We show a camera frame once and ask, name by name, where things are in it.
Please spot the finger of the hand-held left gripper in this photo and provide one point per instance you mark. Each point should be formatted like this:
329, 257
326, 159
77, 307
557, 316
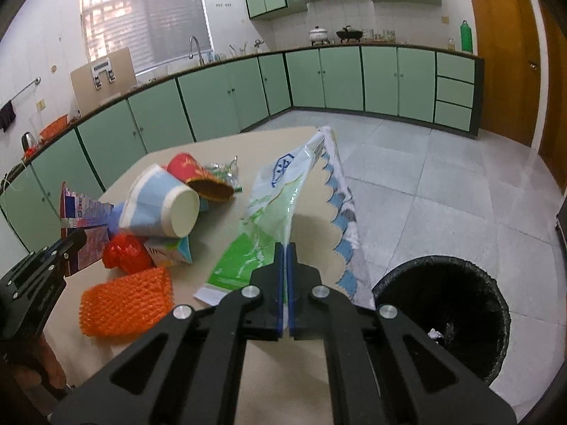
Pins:
66, 248

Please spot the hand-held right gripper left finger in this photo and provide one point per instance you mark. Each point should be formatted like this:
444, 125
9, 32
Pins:
278, 274

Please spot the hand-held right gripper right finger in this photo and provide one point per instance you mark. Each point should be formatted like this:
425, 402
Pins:
291, 274

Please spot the red and blue snack packet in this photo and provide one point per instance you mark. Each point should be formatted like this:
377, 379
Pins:
82, 212

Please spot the green and white plastic bag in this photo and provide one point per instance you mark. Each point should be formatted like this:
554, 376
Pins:
265, 195

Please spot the light blue milk carton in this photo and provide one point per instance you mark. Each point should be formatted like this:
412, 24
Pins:
170, 250

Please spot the red paper cup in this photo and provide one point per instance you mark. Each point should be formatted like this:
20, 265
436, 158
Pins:
186, 168

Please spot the black trash bin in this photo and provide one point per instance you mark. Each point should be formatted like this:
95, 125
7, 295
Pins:
487, 318

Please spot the person's left hand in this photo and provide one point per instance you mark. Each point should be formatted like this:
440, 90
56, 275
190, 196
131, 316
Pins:
46, 363

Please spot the red plastic wrapper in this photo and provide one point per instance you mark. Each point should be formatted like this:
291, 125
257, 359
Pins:
128, 252

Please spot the orange foam fruit net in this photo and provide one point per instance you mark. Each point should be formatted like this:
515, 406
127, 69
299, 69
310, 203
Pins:
124, 301

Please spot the blue scalloped table edge cloth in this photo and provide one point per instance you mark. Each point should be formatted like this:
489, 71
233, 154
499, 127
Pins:
347, 212

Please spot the blue and white paper cup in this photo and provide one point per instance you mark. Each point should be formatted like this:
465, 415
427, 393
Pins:
150, 203

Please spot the metal kettle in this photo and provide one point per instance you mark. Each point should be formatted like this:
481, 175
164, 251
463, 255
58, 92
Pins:
29, 141

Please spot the green snack wrapper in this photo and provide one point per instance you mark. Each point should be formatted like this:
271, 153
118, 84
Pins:
223, 170

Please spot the orange plastic basket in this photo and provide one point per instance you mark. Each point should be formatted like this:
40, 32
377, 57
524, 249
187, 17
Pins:
54, 128

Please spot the black towel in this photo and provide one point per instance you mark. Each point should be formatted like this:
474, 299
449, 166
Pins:
6, 117

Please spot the white crumpled paper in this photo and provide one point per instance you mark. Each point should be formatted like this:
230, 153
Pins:
435, 334

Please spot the brown cardboard box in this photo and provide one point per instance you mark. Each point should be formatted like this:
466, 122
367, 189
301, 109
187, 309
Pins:
106, 88

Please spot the green kitchen base cabinets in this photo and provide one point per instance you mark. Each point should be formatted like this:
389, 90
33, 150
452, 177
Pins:
336, 79

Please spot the chrome kitchen faucet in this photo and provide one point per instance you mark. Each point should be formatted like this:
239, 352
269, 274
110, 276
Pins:
195, 46

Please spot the white cooking pot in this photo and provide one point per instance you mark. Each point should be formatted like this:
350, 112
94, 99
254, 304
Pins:
319, 36

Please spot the window with blinds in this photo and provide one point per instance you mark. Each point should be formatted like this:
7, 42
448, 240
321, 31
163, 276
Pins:
146, 17

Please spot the black wok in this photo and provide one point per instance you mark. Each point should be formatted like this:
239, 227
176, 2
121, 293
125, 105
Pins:
349, 34

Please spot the row of glass jars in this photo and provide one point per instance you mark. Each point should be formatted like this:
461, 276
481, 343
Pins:
381, 36

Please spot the dark appliance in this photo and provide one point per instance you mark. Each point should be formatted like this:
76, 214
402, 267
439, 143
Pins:
562, 230

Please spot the small glass jar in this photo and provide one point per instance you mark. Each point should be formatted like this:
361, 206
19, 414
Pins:
451, 45

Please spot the green bottle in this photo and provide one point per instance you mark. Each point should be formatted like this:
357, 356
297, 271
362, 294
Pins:
466, 37

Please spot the metal towel rail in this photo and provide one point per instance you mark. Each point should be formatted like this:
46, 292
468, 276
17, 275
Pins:
26, 87

